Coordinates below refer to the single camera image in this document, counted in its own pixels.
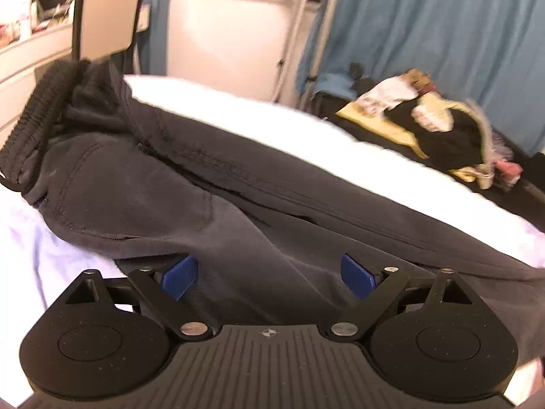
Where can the wide blue curtain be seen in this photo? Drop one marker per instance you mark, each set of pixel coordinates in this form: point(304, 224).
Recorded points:
point(447, 30)

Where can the pale yellow cloth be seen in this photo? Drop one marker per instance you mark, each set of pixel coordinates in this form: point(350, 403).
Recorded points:
point(383, 125)

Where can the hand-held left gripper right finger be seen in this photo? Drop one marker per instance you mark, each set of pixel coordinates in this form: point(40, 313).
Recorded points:
point(357, 276)

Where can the brown patterned cloth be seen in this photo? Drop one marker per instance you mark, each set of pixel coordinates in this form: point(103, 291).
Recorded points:
point(419, 81)

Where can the white small cup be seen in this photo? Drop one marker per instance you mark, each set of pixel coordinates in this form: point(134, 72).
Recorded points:
point(484, 181)

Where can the garment steamer stand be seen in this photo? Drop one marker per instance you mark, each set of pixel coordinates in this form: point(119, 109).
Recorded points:
point(304, 30)

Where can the white grey cloth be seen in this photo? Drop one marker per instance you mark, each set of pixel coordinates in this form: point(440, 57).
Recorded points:
point(383, 93)

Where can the pile of clothes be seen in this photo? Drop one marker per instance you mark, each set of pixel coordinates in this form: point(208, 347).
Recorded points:
point(523, 196)

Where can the pink small item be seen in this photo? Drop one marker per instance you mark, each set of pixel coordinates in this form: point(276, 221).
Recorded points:
point(509, 170)

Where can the white dressing table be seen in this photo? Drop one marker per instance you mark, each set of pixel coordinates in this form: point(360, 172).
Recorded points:
point(21, 76)

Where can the white plastic bottle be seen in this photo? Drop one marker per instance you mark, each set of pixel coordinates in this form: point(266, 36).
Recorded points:
point(25, 17)

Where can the white printed bed blanket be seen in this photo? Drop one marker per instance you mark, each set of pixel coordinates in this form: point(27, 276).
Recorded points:
point(264, 115)

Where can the pale green knitted garment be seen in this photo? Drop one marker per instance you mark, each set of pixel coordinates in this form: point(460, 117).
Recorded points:
point(432, 115)

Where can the narrow blue curtain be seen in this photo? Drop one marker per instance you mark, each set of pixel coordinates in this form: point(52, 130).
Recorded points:
point(155, 21)

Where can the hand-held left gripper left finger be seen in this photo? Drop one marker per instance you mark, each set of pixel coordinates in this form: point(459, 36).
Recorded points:
point(179, 276)

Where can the black crumpled garment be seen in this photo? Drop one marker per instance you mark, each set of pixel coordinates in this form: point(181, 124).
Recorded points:
point(464, 145)

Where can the beige backed black chair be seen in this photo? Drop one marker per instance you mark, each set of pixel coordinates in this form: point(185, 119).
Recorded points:
point(110, 21)

